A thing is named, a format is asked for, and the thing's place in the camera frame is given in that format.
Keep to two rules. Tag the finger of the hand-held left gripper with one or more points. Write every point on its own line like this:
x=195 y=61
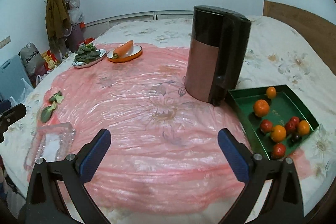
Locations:
x=14 y=112

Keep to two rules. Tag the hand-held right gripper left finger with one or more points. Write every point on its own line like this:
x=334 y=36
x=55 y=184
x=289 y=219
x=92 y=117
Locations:
x=94 y=155

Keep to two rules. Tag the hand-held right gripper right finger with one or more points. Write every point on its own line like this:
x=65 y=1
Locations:
x=235 y=158

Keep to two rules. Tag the small red apple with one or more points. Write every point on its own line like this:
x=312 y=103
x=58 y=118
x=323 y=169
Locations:
x=278 y=150
x=290 y=128
x=266 y=125
x=295 y=119

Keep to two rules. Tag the orange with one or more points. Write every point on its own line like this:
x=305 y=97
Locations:
x=261 y=107
x=278 y=133
x=271 y=92
x=303 y=127

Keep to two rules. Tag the dark purple plum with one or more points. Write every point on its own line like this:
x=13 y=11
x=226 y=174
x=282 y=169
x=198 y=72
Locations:
x=296 y=138

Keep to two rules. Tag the green tray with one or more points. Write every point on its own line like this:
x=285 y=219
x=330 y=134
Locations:
x=281 y=108

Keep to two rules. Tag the white plastic bag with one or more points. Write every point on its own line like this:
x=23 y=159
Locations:
x=26 y=88

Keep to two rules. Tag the bok choy piece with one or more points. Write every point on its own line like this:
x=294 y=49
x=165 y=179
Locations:
x=47 y=112
x=56 y=97

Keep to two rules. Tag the pink plastic sheet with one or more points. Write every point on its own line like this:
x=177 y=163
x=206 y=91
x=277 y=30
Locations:
x=144 y=134

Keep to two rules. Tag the grey printed bag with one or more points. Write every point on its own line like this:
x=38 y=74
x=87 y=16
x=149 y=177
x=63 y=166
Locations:
x=32 y=57

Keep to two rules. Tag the yellow and red boxes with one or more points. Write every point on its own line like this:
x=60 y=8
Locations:
x=50 y=60

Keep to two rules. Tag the white striped plate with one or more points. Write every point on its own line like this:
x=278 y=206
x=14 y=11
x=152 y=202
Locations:
x=78 y=65

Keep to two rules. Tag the pile of green leaves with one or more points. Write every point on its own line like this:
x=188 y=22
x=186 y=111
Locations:
x=86 y=54

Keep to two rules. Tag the black and copper kettle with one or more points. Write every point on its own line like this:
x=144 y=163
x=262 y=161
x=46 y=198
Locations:
x=202 y=66

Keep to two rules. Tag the purple bin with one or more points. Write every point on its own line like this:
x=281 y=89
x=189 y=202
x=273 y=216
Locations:
x=76 y=36

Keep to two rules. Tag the red bag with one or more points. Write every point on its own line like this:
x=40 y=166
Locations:
x=88 y=42

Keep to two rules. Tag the olive coat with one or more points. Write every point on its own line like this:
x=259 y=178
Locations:
x=56 y=11

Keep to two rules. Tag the carrot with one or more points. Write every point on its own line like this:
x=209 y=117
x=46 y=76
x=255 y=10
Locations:
x=123 y=49

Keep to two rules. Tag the orange rimmed dish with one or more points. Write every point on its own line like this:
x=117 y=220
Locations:
x=134 y=52

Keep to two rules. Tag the pile of plastic bags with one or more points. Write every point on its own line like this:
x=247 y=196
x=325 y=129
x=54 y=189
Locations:
x=74 y=11

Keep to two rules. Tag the wall switch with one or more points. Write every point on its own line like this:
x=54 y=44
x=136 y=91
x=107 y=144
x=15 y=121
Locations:
x=5 y=41

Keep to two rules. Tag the wooden bed frame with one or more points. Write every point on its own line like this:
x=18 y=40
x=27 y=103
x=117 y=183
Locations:
x=302 y=24

